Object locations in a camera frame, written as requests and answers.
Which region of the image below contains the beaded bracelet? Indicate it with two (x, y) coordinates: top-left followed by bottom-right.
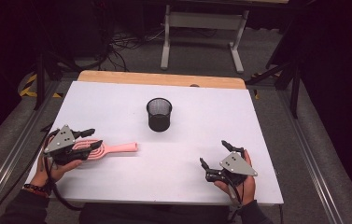
(21, 183), (50, 198)

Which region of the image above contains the black mesh cup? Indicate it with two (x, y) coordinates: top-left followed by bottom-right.
(146, 97), (174, 133)

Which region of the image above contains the right hand-held gripper cable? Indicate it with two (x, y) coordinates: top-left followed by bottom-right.
(225, 179), (246, 207)

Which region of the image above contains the black tripod stand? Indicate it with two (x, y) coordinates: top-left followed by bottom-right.
(246, 57), (303, 119)
(33, 50), (79, 112)

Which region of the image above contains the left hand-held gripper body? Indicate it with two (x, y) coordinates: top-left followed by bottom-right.
(43, 124), (84, 166)

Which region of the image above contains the pink hairbrush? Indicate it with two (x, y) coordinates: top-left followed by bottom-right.
(71, 138), (139, 161)

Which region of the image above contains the white table cover sheet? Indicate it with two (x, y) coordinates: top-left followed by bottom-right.
(23, 80), (285, 206)

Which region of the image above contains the left hand-held gripper cable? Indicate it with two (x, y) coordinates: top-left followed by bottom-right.
(43, 154), (84, 213)

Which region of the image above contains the yellow black hazard tape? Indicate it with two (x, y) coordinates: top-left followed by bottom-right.
(19, 73), (64, 99)

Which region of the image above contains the person's right hand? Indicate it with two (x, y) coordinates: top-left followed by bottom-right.
(213, 149), (257, 207)

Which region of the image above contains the aluminium floor rail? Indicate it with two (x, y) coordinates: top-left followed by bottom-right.
(0, 79), (60, 222)
(276, 89), (347, 224)

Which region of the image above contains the bundle of floor cables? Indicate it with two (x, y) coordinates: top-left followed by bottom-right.
(100, 26), (167, 73)

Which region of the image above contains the white metal table frame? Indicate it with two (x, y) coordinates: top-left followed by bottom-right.
(160, 3), (250, 75)

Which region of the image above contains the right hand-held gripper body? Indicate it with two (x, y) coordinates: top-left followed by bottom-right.
(205, 151), (259, 187)

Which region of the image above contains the hand-held gripper cable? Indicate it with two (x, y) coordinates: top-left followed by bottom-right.
(43, 154), (84, 213)
(225, 179), (246, 207)

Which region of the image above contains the person's left hand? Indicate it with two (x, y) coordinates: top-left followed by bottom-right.
(30, 152), (83, 189)

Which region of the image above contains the wooden table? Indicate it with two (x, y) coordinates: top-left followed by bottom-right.
(77, 70), (247, 91)

